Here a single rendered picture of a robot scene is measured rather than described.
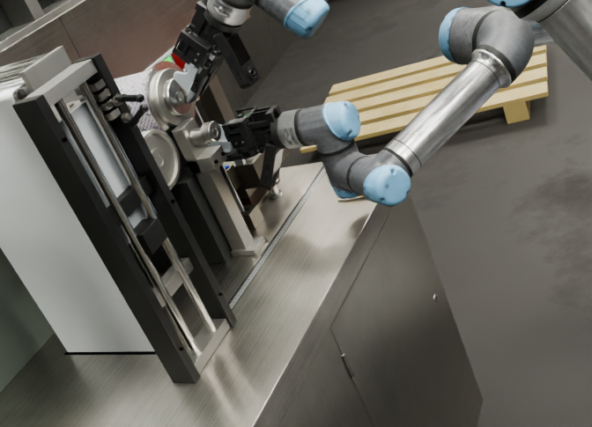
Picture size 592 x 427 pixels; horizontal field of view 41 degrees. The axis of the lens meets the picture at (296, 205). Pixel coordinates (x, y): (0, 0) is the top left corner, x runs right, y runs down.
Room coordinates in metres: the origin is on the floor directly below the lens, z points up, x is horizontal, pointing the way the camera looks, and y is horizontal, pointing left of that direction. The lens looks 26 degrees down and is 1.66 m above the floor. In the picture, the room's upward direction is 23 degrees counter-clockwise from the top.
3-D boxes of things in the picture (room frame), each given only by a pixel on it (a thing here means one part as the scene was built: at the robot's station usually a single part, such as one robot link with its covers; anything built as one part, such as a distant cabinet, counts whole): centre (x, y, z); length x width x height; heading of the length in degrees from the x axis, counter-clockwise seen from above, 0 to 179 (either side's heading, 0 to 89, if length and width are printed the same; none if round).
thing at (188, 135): (1.49, 0.13, 1.05); 0.06 x 0.05 x 0.31; 55
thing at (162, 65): (1.54, 0.14, 1.25); 0.15 x 0.01 x 0.15; 145
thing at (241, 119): (1.52, 0.01, 1.12); 0.12 x 0.08 x 0.09; 55
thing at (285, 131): (1.47, -0.05, 1.11); 0.08 x 0.05 x 0.08; 145
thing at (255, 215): (1.66, 0.21, 0.92); 0.28 x 0.04 x 0.04; 55
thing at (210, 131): (1.46, 0.09, 1.18); 0.04 x 0.02 x 0.04; 145
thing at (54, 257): (1.35, 0.46, 1.17); 0.34 x 0.05 x 0.54; 55
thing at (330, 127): (1.43, -0.12, 1.11); 0.11 x 0.08 x 0.09; 55
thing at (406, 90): (3.93, -0.88, 0.06); 1.29 x 0.89 x 0.12; 62
